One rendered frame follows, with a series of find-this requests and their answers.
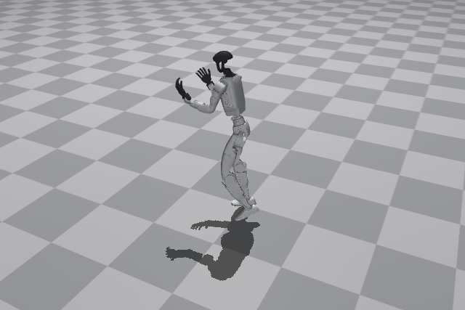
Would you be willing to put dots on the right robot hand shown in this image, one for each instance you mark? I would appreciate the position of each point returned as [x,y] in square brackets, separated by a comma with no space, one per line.
[206,78]

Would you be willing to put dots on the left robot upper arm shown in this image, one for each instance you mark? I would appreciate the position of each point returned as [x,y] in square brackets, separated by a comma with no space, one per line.
[219,89]

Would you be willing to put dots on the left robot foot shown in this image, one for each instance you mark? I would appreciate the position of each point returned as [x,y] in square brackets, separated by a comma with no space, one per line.
[244,213]

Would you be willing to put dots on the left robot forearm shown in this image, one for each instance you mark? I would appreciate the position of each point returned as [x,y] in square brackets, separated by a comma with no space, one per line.
[201,106]

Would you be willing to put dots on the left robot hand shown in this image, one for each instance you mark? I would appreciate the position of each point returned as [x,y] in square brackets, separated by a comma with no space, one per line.
[181,90]

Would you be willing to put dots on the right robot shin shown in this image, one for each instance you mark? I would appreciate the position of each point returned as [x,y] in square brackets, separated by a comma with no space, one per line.
[242,179]

